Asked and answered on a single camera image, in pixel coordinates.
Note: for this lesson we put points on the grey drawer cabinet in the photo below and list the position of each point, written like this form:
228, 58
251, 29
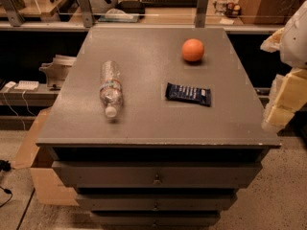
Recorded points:
150, 128

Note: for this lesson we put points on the grey drawer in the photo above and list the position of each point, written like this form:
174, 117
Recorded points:
156, 218
156, 202
156, 174

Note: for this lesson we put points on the clear plastic bag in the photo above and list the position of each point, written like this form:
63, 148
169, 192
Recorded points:
115, 15

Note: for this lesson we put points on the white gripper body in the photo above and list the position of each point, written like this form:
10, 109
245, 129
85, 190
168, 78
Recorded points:
295, 43

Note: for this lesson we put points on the black keyboard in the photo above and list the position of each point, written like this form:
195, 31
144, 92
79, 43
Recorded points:
170, 3

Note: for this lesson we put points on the clear plastic water bottle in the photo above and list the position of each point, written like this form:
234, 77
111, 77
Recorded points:
111, 92

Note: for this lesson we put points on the bottom grey drawer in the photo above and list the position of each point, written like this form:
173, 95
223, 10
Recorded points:
156, 218

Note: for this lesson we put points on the black pouch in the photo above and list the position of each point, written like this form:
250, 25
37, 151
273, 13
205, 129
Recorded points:
131, 6

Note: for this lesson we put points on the top grey drawer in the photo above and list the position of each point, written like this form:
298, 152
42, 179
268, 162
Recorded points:
156, 174

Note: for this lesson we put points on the middle grey drawer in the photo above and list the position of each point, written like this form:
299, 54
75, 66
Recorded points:
156, 202

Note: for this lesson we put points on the beige plastic machine part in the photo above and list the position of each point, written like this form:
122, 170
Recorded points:
57, 70

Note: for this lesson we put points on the grey metal shelf rail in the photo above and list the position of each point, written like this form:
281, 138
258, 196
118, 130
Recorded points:
41, 15

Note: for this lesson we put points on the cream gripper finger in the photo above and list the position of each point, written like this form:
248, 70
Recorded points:
290, 92
275, 118

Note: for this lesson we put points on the blue rxbar blueberry wrapper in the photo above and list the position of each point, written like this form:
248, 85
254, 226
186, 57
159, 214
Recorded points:
188, 94

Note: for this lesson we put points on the white power strip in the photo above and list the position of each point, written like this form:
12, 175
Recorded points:
27, 85

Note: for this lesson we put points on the white charger with cable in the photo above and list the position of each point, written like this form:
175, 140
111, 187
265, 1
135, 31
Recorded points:
8, 87

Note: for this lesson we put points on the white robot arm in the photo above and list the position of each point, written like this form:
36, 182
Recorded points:
293, 45

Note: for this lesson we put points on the orange fruit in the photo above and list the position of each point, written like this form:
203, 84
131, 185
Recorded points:
192, 50

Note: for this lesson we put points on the cardboard box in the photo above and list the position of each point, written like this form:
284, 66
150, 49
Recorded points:
48, 187

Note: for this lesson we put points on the black bowl of fruit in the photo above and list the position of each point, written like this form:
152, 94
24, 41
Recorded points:
233, 10

